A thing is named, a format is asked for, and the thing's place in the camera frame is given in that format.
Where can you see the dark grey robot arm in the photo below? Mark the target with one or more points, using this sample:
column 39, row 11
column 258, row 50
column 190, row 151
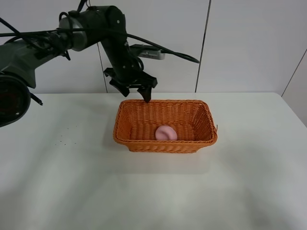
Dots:
column 78, row 30

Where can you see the pink peach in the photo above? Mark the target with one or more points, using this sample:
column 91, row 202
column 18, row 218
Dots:
column 165, row 133

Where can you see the orange wicker basket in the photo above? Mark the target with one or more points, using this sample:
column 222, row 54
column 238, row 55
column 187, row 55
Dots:
column 171, row 126

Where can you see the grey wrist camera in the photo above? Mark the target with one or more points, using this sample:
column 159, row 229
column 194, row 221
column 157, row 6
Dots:
column 145, row 51

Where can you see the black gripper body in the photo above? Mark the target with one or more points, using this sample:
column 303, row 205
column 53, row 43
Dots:
column 127, row 68

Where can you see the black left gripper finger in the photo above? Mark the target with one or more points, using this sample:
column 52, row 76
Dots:
column 145, row 92

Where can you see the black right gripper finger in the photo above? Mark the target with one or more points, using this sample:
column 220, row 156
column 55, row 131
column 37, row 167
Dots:
column 121, row 88

